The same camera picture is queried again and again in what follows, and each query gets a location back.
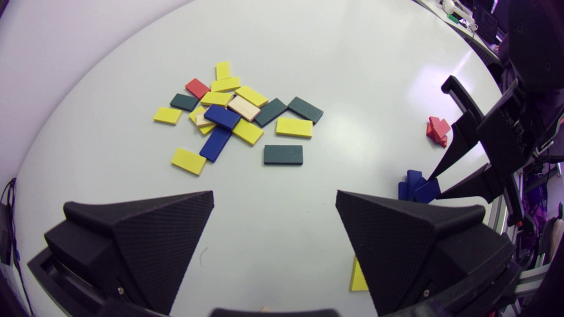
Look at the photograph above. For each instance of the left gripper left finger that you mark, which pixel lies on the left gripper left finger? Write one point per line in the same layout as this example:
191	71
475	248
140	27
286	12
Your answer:
158	237

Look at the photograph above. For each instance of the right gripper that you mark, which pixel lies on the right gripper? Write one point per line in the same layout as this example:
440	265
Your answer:
509	127

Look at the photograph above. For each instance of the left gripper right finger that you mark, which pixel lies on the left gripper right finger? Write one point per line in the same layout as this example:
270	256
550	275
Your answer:
396	242

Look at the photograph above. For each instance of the blue wooden block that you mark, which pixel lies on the blue wooden block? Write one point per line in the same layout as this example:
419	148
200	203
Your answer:
427	190
414	177
222	116
215	143

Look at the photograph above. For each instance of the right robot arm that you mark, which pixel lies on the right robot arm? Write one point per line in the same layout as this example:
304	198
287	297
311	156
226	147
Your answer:
537	44

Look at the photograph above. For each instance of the pile of red wooden blocks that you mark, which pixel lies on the pile of red wooden blocks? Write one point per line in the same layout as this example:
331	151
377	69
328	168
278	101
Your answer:
434	138

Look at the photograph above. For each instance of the red wooden block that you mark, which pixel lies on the red wooden block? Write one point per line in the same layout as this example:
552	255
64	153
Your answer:
439	125
197	88

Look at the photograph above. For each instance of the yellow wooden block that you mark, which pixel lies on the yellow wooden block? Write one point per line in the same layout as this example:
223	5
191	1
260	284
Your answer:
188	161
216	98
247	131
225	83
207	130
294	127
223	70
167	116
196	112
251	95
359	275

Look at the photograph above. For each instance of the pile of blue wooden blocks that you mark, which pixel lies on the pile of blue wooden blocks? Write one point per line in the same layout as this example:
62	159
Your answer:
403	191

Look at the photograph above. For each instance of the green wooden block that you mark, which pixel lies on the green wooden block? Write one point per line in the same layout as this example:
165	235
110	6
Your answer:
305	109
270	112
184	102
283	155

